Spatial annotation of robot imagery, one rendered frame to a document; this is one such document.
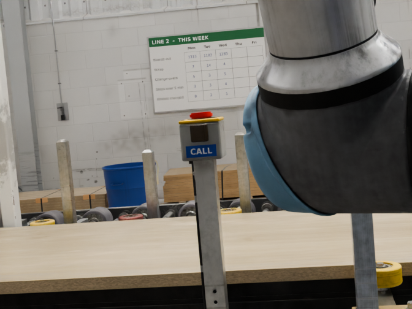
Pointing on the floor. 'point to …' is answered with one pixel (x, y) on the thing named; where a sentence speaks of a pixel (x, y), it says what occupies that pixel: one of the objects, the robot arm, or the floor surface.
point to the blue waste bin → (125, 184)
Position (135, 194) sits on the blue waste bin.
